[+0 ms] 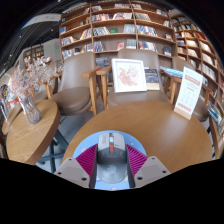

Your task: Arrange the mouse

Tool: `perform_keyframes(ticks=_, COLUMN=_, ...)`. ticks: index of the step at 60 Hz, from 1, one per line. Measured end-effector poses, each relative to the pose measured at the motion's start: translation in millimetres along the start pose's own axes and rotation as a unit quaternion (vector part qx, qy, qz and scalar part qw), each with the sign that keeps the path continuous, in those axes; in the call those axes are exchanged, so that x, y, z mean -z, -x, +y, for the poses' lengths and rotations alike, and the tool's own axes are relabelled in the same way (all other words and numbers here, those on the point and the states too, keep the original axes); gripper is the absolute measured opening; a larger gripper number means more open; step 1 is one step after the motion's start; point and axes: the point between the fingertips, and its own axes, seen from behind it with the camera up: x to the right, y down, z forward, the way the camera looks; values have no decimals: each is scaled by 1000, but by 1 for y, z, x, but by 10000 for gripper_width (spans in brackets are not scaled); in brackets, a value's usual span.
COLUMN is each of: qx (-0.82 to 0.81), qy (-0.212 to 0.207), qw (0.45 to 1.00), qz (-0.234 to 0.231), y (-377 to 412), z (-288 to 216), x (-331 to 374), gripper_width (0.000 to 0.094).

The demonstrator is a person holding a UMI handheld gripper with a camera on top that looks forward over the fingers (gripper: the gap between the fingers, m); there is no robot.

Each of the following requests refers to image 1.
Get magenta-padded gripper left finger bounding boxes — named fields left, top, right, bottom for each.
left=53, top=148, right=99, bottom=189

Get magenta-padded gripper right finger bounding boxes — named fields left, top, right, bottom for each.
left=125, top=146, right=172, bottom=189

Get grey computer mouse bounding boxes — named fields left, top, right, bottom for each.
left=95, top=132, right=129, bottom=185

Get round blue mouse pad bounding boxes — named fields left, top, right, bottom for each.
left=72, top=129, right=148, bottom=192

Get round wooden side table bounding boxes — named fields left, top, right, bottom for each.
left=208, top=114, right=224, bottom=159
left=5, top=98, right=62, bottom=166
left=1, top=103, right=23, bottom=134

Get glass vase with pink flowers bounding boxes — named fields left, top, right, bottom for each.
left=8, top=56, right=64, bottom=125

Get white sign on wooden base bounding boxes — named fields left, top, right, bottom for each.
left=173, top=66, right=204, bottom=121

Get dark blue book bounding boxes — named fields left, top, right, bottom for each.
left=144, top=68, right=161, bottom=91

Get white framed floral picture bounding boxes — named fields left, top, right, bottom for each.
left=111, top=58, right=148, bottom=94

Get stack of blue books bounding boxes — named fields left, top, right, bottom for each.
left=206, top=101, right=223, bottom=126

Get teal books on armrest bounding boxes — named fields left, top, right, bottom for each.
left=159, top=65, right=184, bottom=79

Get small distant wooden bookshelf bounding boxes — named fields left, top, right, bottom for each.
left=23, top=44, right=45, bottom=69

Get curved wooden bookshelf with books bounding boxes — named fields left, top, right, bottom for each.
left=173, top=14, right=224, bottom=101

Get wide wooden bookshelf with books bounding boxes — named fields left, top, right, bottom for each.
left=58, top=1, right=178, bottom=68

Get white hanging ceiling banner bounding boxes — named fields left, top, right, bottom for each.
left=23, top=13, right=63, bottom=29

